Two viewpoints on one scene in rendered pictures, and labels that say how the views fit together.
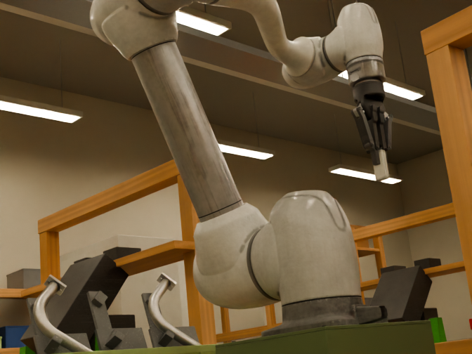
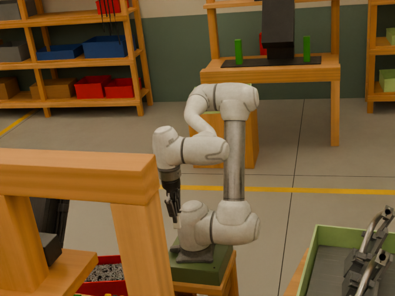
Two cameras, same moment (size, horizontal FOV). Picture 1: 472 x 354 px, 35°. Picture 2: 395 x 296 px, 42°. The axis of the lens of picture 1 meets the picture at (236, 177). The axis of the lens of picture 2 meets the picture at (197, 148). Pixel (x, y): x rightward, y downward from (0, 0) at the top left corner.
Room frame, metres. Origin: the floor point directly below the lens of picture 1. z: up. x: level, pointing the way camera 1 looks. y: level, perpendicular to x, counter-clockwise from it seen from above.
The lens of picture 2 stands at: (3.29, -1.12, 2.43)
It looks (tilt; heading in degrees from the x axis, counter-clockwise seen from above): 24 degrees down; 150
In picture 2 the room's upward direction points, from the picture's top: 6 degrees counter-clockwise
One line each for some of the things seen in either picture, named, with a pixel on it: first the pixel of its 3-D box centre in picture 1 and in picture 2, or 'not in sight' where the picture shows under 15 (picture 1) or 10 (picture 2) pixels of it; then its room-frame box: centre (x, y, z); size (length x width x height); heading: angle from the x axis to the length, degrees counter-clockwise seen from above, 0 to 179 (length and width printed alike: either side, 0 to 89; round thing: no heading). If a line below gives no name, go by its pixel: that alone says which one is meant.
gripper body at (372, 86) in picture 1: (370, 103); (171, 187); (1.67, -0.34, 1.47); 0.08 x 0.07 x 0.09; 130
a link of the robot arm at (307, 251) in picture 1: (309, 246); (195, 223); (1.44, -0.13, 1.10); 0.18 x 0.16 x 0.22; 43
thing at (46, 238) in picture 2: not in sight; (32, 248); (1.92, -0.94, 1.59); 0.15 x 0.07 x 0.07; 41
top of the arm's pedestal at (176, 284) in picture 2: not in sight; (198, 269); (1.43, -0.14, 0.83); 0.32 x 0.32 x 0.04; 42
